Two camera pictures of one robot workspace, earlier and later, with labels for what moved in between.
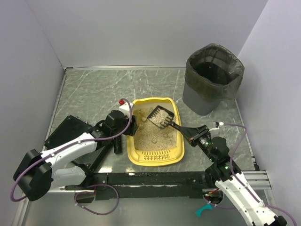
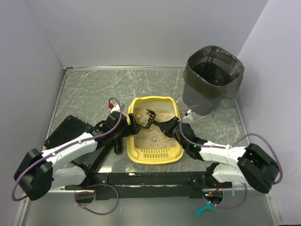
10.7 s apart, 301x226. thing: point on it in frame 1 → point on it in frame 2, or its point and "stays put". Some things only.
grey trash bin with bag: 213,74 stays put
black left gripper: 132,125 stays put
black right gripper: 196,135 → 171,126
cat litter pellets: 150,137 stays put
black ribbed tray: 71,128 stays put
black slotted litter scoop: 163,118 → 167,126
